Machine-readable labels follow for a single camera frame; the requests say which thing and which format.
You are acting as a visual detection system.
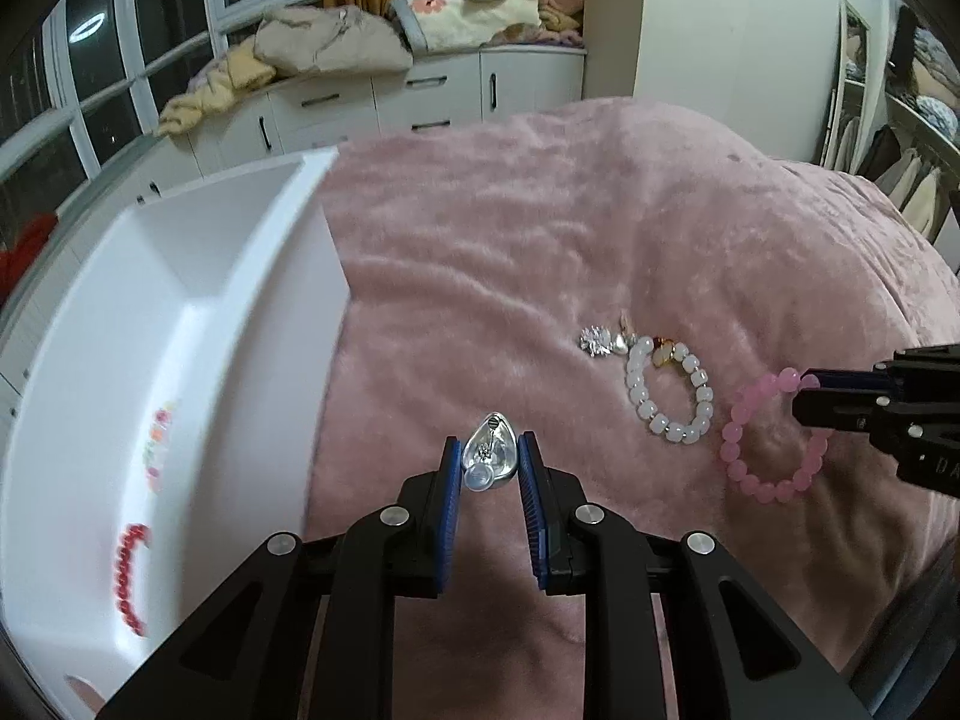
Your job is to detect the pink fluffy blanket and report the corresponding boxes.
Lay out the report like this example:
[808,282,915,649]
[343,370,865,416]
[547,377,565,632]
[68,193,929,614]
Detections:
[300,95,960,720]

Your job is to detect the white drawer cabinet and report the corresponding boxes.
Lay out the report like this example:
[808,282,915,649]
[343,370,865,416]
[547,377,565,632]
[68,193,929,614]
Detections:
[0,43,587,421]

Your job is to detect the white framed window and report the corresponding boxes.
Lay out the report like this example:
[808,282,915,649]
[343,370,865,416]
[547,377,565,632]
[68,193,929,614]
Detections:
[0,0,322,192]

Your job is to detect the silver snowflake brooch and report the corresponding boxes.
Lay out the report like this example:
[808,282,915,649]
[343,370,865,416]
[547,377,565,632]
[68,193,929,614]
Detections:
[577,322,622,361]

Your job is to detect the yellow cloth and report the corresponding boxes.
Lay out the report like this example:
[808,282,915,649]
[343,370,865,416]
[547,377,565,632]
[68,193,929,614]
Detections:
[156,41,278,138]

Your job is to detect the white bead bracelet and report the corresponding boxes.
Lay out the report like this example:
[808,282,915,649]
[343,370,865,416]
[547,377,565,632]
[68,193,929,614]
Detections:
[624,337,716,446]

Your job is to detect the hanging clothes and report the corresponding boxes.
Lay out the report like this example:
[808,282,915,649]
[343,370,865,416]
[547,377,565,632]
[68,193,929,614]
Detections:
[855,118,960,241]

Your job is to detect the red cloth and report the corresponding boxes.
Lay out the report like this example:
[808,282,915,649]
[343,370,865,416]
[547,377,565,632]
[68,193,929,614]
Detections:
[0,213,59,287]

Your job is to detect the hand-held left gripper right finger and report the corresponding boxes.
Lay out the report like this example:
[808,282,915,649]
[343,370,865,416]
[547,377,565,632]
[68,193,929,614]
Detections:
[517,431,875,720]

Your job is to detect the pink bead bracelet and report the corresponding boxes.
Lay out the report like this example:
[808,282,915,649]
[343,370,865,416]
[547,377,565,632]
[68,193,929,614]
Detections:
[719,367,833,500]

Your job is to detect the floral quilt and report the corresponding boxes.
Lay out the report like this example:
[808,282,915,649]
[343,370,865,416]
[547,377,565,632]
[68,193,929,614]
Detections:
[388,0,542,55]

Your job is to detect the red bead bracelet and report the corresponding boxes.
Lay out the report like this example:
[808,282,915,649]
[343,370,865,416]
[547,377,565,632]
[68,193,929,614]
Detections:
[113,523,152,636]

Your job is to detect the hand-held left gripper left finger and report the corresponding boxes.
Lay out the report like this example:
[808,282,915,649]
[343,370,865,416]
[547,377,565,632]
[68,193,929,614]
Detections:
[97,435,462,720]

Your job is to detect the standing mirror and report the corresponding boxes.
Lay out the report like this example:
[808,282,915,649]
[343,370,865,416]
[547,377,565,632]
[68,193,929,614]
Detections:
[816,0,872,170]

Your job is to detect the multicolour bead bracelet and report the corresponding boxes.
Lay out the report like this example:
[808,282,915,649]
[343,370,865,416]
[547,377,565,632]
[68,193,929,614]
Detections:
[142,398,181,494]

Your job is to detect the folded pink blanket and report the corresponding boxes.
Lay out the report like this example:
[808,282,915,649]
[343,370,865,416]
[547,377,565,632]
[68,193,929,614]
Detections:
[534,0,587,47]

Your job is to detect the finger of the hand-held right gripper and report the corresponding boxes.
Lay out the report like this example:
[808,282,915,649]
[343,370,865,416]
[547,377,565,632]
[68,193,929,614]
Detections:
[791,388,960,500]
[802,343,960,398]

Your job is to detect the beige jacket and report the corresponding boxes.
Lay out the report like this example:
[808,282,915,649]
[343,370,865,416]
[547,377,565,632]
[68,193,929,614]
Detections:
[253,4,415,78]

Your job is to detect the white plastic tray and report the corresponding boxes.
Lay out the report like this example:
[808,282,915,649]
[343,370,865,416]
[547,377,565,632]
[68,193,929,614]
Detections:
[0,148,353,720]

